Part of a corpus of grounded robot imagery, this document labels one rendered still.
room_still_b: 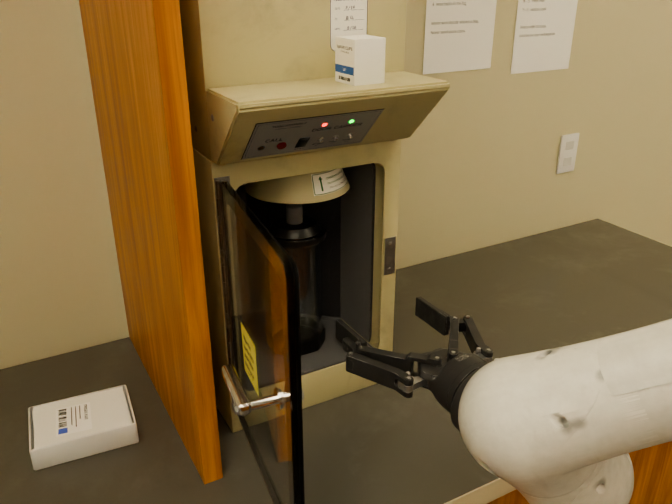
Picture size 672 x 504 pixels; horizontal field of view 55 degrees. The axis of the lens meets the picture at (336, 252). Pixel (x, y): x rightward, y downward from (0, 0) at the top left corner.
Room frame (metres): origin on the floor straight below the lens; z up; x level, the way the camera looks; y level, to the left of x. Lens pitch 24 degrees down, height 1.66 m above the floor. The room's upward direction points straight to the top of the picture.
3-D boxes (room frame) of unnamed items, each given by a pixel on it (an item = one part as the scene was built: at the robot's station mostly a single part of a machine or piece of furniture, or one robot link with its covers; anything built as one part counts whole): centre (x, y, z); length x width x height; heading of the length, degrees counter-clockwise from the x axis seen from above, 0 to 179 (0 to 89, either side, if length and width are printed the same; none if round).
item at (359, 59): (0.92, -0.03, 1.54); 0.05 x 0.05 x 0.06; 31
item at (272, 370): (0.72, 0.10, 1.19); 0.30 x 0.01 x 0.40; 22
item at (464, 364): (0.67, -0.14, 1.20); 0.09 x 0.08 x 0.07; 29
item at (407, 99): (0.90, 0.01, 1.46); 0.32 x 0.11 x 0.10; 119
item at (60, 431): (0.87, 0.42, 0.96); 0.16 x 0.12 x 0.04; 115
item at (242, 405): (0.64, 0.10, 1.20); 0.10 x 0.05 x 0.03; 22
